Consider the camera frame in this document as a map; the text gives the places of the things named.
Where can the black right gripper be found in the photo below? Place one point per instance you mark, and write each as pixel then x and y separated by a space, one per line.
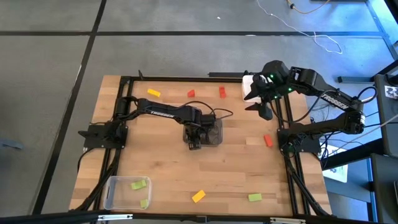
pixel 275 77

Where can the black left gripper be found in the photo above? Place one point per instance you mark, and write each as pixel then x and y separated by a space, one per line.
pixel 194 130

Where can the red rectangular block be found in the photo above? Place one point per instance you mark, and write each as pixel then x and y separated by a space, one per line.
pixel 222 92

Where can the orange-red rectangular block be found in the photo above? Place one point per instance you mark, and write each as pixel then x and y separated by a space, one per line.
pixel 268 140

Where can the red wedge block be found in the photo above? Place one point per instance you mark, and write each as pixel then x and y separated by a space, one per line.
pixel 191 93

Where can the yellow rectangular block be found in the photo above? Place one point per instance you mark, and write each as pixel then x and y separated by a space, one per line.
pixel 153 92
pixel 198 196

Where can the small green block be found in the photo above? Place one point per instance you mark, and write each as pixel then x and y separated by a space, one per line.
pixel 144 203

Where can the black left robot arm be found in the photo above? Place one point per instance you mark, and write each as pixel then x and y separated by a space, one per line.
pixel 161 113

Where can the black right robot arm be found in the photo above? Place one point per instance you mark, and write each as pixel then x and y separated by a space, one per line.
pixel 335 101

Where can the white plastic bin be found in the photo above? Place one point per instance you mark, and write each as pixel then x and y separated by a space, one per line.
pixel 247 85

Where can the grey translucent plastic bin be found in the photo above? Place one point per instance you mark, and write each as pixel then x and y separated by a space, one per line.
pixel 214 137

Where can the black flat bar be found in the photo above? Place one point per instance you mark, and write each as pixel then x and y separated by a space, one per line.
pixel 228 74

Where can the clear plastic bin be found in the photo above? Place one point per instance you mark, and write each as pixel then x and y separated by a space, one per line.
pixel 124 199

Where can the black floor bar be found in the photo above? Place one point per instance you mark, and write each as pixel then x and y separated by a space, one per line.
pixel 354 79

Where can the white paper sheet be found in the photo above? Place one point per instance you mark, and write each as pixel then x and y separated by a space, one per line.
pixel 337 172

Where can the black diagonal strut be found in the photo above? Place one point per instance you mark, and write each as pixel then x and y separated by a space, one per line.
pixel 351 154

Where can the black cabinet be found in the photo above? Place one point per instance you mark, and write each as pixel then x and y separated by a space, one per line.
pixel 388 124

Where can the black white fiducial marker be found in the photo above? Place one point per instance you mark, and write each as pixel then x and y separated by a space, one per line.
pixel 391 92

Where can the grey floor object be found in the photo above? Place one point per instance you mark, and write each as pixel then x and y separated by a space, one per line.
pixel 11 144

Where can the black aluminium table frame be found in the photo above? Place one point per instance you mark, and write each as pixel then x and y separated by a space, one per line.
pixel 186 79

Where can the silver frame bracket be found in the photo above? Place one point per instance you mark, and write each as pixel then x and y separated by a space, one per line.
pixel 287 220
pixel 115 217

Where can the black overhead frame beam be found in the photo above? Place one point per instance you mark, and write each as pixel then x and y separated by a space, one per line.
pixel 62 217

